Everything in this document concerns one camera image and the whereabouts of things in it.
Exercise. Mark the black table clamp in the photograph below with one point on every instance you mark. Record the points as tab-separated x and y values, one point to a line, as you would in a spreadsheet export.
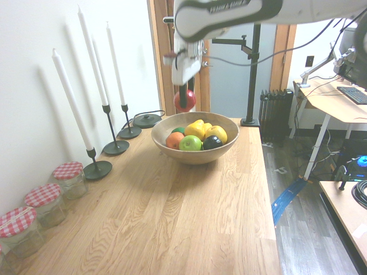
343	177

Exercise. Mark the wooden fruit bowl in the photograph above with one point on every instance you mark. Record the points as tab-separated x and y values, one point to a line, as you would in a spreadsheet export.
195	156

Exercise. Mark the glass jar red checked lid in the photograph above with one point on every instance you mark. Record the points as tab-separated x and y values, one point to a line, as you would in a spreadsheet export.
70	180
20	229
47	203

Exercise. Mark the black wall switch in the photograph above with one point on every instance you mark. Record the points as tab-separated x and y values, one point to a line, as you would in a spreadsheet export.
309	61

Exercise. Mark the green lime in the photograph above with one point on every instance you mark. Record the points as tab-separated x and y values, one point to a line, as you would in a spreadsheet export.
177	130

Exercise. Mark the wooden door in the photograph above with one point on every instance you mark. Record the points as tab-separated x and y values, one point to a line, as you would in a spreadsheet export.
166	94

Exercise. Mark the wooden side table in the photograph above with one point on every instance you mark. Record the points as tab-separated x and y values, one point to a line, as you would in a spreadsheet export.
348	220

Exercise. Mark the red apple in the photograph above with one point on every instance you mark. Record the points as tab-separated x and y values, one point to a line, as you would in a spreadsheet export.
191	98

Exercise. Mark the small yellow fruit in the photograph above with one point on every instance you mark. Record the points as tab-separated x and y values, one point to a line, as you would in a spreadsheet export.
207	126

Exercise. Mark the black round lid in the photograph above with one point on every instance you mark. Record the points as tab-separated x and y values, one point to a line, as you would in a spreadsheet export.
146	120

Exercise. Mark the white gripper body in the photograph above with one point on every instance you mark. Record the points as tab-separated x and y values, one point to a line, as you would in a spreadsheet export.
185	64

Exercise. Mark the light wooden office desk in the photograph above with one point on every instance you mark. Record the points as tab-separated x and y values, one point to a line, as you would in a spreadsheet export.
329	106

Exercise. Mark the black candle holder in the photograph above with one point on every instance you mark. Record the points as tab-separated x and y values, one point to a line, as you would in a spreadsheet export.
130	133
97	170
116	147

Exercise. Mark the black keyboard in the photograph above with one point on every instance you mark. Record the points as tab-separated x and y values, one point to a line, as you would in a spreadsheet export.
355	94

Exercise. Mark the green apple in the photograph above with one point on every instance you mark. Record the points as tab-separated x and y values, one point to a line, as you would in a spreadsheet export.
189	143

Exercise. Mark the dark avocado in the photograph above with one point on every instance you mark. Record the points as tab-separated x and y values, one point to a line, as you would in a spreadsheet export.
212	142

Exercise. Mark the long white taper candle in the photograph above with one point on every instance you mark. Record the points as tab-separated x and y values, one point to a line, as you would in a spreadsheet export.
71	100
116	66
93	57

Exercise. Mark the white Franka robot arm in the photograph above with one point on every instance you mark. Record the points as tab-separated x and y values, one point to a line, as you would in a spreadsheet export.
229	13

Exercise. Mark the blue lit device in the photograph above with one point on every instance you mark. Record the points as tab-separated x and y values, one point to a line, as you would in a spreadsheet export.
362	161

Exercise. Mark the orange fruit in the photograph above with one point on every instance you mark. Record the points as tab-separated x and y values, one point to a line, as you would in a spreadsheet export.
173	141

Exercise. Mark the black computer monitor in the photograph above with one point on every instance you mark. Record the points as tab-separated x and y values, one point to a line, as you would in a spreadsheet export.
351	68

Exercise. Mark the large round yellow fruit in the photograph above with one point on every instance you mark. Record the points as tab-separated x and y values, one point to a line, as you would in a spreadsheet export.
218	134

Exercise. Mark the black camera stand pole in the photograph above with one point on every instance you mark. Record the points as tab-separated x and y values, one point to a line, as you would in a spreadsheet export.
253	86

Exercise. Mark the black oil radiator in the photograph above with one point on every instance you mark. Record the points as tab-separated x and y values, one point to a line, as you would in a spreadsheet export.
275	114

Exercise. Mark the yellow lemon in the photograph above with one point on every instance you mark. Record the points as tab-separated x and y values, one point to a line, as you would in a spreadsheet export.
195	130

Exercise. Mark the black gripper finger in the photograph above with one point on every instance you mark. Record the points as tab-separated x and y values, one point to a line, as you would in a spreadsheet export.
191	84
182	96

